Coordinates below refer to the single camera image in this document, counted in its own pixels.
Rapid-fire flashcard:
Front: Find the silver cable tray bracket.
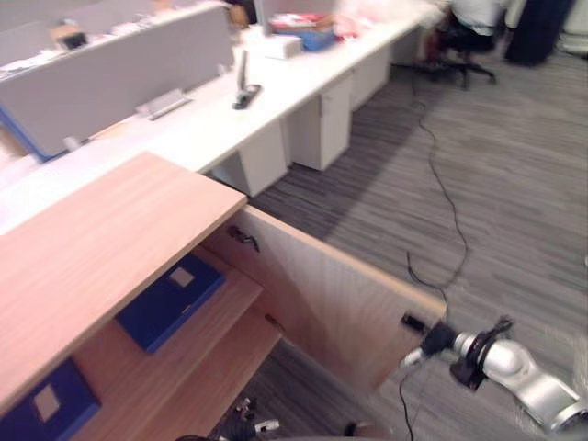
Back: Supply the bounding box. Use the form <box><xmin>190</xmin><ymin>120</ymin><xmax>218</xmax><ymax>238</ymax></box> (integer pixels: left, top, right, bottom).
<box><xmin>136</xmin><ymin>88</ymin><xmax>193</xmax><ymax>121</ymax></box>

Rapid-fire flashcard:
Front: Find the white pedestal drawer cabinet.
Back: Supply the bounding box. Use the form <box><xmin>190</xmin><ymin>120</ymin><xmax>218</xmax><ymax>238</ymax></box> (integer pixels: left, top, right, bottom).
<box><xmin>287</xmin><ymin>75</ymin><xmax>354</xmax><ymax>171</ymax></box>

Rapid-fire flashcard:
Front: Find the wooden cabinet door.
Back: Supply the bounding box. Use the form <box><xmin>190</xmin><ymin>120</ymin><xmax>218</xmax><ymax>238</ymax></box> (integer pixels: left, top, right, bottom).
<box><xmin>201</xmin><ymin>205</ymin><xmax>447</xmax><ymax>395</ymax></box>

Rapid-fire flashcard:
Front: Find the blue storage box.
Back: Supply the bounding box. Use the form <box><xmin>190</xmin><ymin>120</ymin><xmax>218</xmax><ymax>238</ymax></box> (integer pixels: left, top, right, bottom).
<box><xmin>293</xmin><ymin>22</ymin><xmax>336</xmax><ymax>51</ymax></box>

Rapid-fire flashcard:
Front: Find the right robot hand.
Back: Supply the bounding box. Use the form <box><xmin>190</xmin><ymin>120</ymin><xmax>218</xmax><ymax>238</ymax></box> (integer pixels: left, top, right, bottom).
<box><xmin>398</xmin><ymin>318</ymin><xmax>458</xmax><ymax>370</ymax></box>

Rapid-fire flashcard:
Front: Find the grey desk partition screen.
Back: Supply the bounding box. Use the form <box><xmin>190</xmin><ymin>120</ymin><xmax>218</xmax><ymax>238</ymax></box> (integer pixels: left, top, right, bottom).
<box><xmin>0</xmin><ymin>0</ymin><xmax>235</xmax><ymax>163</ymax></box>

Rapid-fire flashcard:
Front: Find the white box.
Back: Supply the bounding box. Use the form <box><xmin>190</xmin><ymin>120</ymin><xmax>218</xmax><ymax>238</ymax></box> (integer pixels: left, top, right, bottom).
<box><xmin>264</xmin><ymin>35</ymin><xmax>302</xmax><ymax>61</ymax></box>

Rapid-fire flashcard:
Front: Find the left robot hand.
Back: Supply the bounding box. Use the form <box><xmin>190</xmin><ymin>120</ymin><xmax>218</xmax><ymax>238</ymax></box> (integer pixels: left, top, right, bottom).
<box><xmin>220</xmin><ymin>397</ymin><xmax>282</xmax><ymax>441</ymax></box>

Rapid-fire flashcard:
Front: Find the wooden office cabinet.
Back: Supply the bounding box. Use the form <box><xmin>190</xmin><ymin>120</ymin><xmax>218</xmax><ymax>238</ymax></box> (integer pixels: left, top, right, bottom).
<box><xmin>0</xmin><ymin>151</ymin><xmax>284</xmax><ymax>441</ymax></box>

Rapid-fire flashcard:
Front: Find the blue folder with label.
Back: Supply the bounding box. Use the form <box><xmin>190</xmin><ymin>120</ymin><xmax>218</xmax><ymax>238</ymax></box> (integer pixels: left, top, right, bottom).
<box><xmin>0</xmin><ymin>357</ymin><xmax>102</xmax><ymax>441</ymax></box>
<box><xmin>114</xmin><ymin>253</ymin><xmax>227</xmax><ymax>354</ymax></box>

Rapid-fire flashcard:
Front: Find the black floor cable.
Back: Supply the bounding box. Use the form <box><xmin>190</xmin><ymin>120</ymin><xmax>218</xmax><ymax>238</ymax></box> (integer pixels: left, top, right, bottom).
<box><xmin>397</xmin><ymin>68</ymin><xmax>469</xmax><ymax>441</ymax></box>

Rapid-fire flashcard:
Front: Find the person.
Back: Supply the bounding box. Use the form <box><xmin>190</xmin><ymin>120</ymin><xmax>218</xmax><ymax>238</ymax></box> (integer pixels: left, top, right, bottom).
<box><xmin>424</xmin><ymin>0</ymin><xmax>506</xmax><ymax>65</ymax></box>

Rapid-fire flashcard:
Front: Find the long white office desk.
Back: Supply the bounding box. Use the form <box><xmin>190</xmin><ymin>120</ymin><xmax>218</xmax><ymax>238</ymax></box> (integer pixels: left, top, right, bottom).
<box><xmin>0</xmin><ymin>4</ymin><xmax>449</xmax><ymax>235</ymax></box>

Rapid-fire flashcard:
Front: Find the white desk leg panel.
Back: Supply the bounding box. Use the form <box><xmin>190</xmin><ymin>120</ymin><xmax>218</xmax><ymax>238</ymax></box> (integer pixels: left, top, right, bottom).
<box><xmin>211</xmin><ymin>119</ymin><xmax>289</xmax><ymax>198</ymax></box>

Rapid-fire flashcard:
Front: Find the black office chair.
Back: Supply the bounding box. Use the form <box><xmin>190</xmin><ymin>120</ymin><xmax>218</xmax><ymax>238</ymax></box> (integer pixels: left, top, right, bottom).
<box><xmin>415</xmin><ymin>17</ymin><xmax>498</xmax><ymax>89</ymax></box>

